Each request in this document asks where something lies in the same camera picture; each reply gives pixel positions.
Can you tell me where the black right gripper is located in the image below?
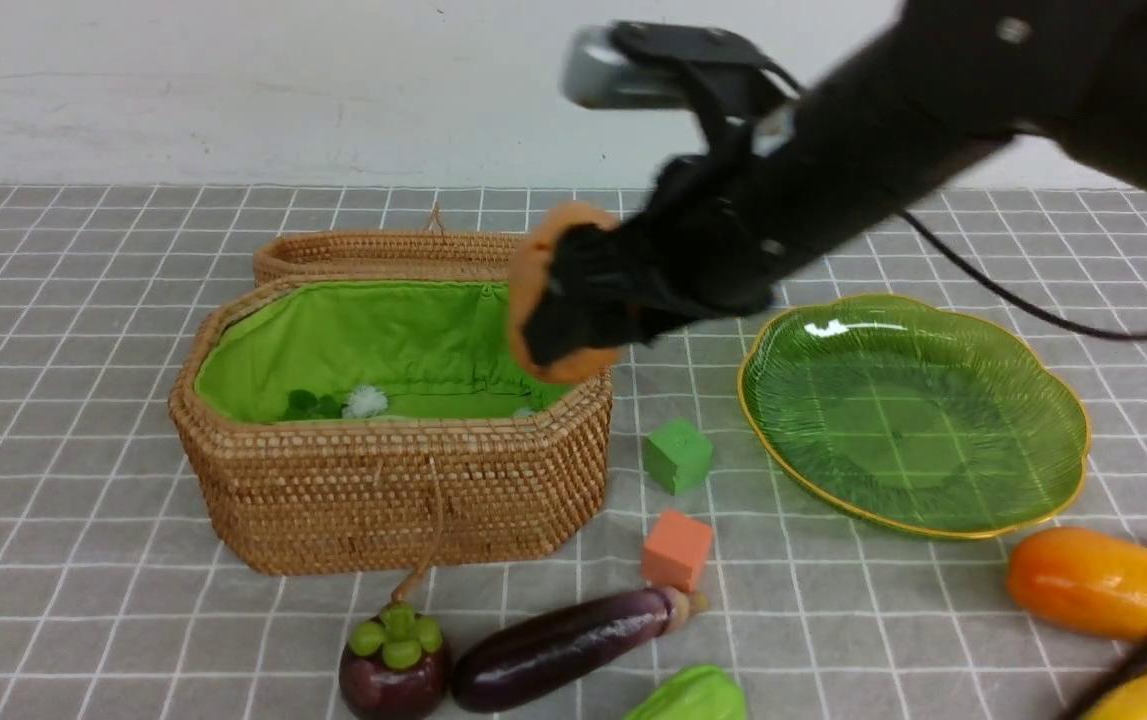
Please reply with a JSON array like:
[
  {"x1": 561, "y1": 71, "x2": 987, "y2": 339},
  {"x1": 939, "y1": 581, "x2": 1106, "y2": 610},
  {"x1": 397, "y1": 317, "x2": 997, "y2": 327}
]
[{"x1": 521, "y1": 152, "x2": 794, "y2": 367}]

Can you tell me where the brown potato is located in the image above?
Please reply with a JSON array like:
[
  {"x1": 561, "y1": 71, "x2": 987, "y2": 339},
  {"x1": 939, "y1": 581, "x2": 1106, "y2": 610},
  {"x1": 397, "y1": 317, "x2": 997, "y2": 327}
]
[{"x1": 506, "y1": 201, "x2": 632, "y2": 386}]

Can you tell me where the white radish with leaves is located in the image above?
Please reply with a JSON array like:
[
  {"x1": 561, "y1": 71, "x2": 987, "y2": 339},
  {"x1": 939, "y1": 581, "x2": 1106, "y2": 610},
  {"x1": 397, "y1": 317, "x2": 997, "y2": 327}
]
[{"x1": 279, "y1": 389, "x2": 345, "y2": 421}]

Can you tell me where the green chayote vegetable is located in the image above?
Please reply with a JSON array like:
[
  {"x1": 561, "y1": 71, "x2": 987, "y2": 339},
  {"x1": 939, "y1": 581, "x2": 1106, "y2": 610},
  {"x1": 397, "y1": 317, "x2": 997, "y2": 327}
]
[{"x1": 624, "y1": 664, "x2": 748, "y2": 720}]

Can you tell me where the purple eggplant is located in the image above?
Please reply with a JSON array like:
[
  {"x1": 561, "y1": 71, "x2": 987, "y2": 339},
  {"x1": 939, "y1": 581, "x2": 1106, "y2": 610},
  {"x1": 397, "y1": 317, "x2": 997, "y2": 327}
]
[{"x1": 448, "y1": 585, "x2": 709, "y2": 714}]

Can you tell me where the orange mango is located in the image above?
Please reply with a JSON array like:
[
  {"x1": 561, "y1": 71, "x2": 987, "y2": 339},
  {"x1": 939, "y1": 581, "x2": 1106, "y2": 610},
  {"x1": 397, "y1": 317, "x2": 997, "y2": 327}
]
[{"x1": 1006, "y1": 527, "x2": 1147, "y2": 642}]

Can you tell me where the dark purple mangosteen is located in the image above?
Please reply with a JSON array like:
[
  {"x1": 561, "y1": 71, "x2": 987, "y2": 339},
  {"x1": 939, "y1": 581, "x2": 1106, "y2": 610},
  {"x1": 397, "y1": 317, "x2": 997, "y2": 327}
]
[{"x1": 337, "y1": 601, "x2": 453, "y2": 719}]

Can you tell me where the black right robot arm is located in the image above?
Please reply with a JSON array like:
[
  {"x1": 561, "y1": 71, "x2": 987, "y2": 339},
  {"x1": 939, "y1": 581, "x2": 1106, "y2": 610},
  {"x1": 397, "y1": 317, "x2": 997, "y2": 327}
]
[{"x1": 506, "y1": 1, "x2": 1147, "y2": 383}]

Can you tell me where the green foam cube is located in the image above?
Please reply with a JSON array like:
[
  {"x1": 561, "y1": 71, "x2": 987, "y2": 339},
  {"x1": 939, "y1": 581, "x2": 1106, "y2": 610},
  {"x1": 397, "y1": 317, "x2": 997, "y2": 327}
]
[{"x1": 643, "y1": 418, "x2": 713, "y2": 496}]

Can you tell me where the green glass leaf plate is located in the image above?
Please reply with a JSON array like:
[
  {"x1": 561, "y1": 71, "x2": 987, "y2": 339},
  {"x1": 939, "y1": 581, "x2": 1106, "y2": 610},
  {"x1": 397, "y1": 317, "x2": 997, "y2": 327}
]
[{"x1": 738, "y1": 294, "x2": 1091, "y2": 541}]

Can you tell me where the orange foam cube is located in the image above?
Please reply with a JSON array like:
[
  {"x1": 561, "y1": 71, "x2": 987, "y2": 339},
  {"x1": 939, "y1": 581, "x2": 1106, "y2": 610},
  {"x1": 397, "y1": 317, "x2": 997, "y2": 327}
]
[{"x1": 640, "y1": 509, "x2": 713, "y2": 593}]

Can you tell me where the woven wicker basket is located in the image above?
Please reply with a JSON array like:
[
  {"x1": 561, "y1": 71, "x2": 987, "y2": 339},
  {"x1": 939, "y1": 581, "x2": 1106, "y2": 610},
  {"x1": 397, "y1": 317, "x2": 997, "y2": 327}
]
[{"x1": 169, "y1": 275, "x2": 612, "y2": 577}]

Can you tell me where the grey checkered tablecloth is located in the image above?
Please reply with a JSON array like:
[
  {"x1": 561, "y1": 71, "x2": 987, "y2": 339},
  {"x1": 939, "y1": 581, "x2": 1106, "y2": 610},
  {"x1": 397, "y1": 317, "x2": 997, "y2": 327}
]
[{"x1": 0, "y1": 186, "x2": 1121, "y2": 719}]

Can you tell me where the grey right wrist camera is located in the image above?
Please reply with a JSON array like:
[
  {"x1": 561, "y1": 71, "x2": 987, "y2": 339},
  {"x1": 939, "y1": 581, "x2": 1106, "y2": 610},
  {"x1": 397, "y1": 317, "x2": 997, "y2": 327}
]
[{"x1": 560, "y1": 19, "x2": 794, "y2": 151}]

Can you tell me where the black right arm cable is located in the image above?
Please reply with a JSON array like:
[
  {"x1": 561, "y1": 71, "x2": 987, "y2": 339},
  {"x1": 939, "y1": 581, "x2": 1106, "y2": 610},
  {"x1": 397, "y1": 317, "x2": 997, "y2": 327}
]
[{"x1": 898, "y1": 208, "x2": 1147, "y2": 343}]

